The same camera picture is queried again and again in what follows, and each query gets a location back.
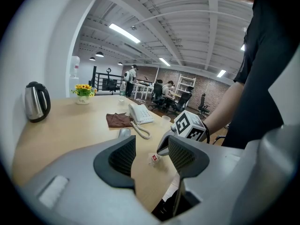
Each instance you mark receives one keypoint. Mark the clear plastic cup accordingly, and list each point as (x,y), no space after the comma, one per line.
(166,121)

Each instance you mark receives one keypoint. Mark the grey computer mouse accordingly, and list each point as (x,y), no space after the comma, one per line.
(124,132)

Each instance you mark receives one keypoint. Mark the black office chair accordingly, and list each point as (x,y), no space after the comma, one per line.
(202,104)
(110,84)
(157,94)
(182,101)

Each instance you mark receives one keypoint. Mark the white shelf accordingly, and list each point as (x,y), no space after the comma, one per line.
(185,84)

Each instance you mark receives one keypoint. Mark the white table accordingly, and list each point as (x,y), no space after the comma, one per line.
(143,88)

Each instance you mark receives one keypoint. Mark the white desk telephone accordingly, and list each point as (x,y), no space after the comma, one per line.
(140,114)

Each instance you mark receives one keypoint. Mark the clear water bottle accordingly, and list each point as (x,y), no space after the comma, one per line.
(122,91)

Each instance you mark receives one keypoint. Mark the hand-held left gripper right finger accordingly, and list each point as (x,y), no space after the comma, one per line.
(211,172)

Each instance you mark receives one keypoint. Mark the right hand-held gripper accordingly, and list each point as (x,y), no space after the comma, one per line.
(187,125)

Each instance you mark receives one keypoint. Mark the small white red packet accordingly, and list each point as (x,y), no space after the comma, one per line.
(154,159)

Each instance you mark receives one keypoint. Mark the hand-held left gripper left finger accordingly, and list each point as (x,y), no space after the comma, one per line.
(93,196)

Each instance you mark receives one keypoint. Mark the potted yellow sunflowers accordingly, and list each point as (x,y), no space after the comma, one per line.
(83,92)

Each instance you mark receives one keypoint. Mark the person's right forearm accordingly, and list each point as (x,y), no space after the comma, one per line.
(225,111)

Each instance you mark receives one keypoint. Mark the black metal railing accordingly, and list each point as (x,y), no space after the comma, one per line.
(98,81)

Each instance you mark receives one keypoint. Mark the person's black shirt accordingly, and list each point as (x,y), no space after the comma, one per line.
(269,55)

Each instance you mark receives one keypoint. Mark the long ceiling light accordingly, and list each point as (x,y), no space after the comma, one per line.
(124,33)
(221,73)
(164,62)

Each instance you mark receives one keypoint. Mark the black armchair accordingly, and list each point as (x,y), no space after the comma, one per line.
(219,138)

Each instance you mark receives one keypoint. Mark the brown cloth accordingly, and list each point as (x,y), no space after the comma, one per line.
(118,120)

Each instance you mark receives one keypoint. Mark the large water jug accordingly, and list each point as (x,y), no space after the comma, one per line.
(75,65)

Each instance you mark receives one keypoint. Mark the white backpack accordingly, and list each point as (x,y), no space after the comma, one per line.
(127,76)

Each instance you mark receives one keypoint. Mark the steel electric kettle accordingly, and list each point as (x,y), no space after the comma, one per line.
(35,102)

